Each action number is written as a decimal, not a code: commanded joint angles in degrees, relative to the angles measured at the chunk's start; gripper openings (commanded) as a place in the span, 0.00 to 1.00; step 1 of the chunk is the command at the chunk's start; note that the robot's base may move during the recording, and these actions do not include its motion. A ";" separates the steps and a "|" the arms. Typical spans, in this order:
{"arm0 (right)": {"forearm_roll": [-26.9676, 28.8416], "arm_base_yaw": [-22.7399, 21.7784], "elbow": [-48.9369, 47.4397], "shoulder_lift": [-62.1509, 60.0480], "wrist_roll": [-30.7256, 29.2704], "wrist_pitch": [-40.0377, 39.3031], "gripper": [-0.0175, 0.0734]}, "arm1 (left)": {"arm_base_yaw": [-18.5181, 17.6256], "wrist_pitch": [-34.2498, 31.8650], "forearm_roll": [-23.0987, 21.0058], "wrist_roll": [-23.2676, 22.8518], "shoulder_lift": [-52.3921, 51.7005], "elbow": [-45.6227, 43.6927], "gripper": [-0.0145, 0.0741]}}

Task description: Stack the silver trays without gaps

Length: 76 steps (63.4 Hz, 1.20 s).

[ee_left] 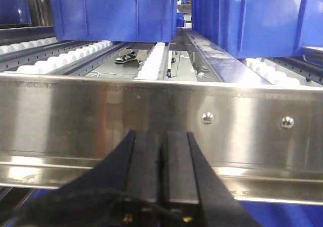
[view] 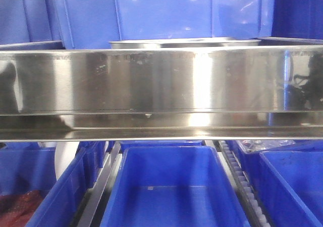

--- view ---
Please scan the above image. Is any blue bin lower right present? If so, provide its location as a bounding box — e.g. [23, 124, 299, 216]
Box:
[226, 140, 322, 226]

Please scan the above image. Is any blue bin upper centre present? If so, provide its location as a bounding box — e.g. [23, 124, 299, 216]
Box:
[53, 0, 274, 49]

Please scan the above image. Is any blue bin rear centre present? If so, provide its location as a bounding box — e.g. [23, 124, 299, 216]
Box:
[108, 140, 205, 152]

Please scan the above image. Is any blue bin upper left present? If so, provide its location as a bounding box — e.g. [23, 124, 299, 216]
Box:
[1, 0, 61, 45]

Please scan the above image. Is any blue bin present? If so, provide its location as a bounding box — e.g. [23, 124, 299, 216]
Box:
[1, 141, 105, 226]
[226, 140, 322, 226]
[108, 140, 205, 152]
[53, 0, 274, 49]
[100, 146, 250, 226]
[1, 0, 61, 45]
[270, 0, 322, 40]

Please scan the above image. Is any stainless steel shelf beam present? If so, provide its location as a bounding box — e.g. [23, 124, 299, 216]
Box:
[1, 45, 322, 141]

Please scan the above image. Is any blue bin lower centre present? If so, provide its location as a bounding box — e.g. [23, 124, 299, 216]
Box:
[100, 146, 250, 226]

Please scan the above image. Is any blue bin upper right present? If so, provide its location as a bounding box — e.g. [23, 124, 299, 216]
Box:
[270, 0, 322, 40]

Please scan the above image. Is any silver metal tray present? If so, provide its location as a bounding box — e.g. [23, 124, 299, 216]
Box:
[110, 37, 260, 49]

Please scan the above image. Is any roller track rail right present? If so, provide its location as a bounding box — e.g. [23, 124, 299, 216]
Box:
[219, 140, 271, 226]

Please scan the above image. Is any blue bin lower left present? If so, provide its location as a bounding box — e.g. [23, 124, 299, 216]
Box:
[1, 141, 105, 226]

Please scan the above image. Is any metal rail left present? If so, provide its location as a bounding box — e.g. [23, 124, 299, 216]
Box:
[76, 142, 122, 226]

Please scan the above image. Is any red mesh material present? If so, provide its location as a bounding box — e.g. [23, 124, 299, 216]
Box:
[1, 190, 44, 226]

